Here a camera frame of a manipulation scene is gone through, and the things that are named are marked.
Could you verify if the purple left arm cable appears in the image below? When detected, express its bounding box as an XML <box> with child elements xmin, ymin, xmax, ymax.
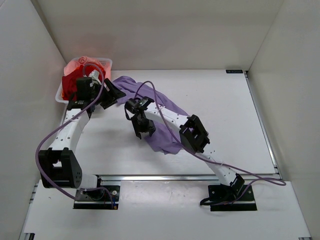
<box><xmin>35</xmin><ymin>64</ymin><xmax>106</xmax><ymax>201</ymax></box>

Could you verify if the black corner label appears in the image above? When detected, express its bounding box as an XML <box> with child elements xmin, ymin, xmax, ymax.
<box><xmin>225</xmin><ymin>69</ymin><xmax>244</xmax><ymax>74</ymax></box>

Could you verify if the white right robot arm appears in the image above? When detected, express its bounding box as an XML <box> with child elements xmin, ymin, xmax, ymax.
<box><xmin>124</xmin><ymin>97</ymin><xmax>245</xmax><ymax>200</ymax></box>

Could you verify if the aluminium table edge rail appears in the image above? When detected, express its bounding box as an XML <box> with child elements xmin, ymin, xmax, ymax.
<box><xmin>97</xmin><ymin>174</ymin><xmax>282</xmax><ymax>182</ymax></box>

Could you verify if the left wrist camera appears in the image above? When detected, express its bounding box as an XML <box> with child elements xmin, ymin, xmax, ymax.
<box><xmin>88</xmin><ymin>70</ymin><xmax>102</xmax><ymax>86</ymax></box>

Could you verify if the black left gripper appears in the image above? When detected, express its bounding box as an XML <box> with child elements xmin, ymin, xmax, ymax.
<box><xmin>91</xmin><ymin>76</ymin><xmax>127</xmax><ymax>109</ymax></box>

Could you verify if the orange t shirt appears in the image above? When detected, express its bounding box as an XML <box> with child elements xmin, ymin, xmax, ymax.
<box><xmin>80</xmin><ymin>63</ymin><xmax>105</xmax><ymax>81</ymax></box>

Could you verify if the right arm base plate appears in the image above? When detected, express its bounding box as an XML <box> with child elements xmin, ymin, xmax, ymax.
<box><xmin>199</xmin><ymin>184</ymin><xmax>258</xmax><ymax>212</ymax></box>

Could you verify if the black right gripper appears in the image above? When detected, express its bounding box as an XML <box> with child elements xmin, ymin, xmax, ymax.
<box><xmin>132</xmin><ymin>116</ymin><xmax>156</xmax><ymax>139</ymax></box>

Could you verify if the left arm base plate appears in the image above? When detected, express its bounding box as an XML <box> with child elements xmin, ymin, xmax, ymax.
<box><xmin>73</xmin><ymin>182</ymin><xmax>121</xmax><ymax>210</ymax></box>

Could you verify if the purple t shirt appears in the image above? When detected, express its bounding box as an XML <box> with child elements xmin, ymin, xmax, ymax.
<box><xmin>112</xmin><ymin>75</ymin><xmax>190</xmax><ymax>155</ymax></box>

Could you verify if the pink t shirt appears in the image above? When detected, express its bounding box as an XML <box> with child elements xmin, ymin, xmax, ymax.
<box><xmin>63</xmin><ymin>56</ymin><xmax>113</xmax><ymax>79</ymax></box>

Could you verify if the dark red t shirt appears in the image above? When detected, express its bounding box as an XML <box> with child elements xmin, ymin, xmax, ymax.
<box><xmin>61</xmin><ymin>67</ymin><xmax>84</xmax><ymax>101</ymax></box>

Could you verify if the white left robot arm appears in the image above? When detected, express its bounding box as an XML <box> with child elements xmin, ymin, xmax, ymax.
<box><xmin>38</xmin><ymin>77</ymin><xmax>125</xmax><ymax>199</ymax></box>

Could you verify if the white plastic laundry basket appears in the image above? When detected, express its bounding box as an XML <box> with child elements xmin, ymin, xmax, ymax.
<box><xmin>55</xmin><ymin>70</ymin><xmax>107</xmax><ymax>104</ymax></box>

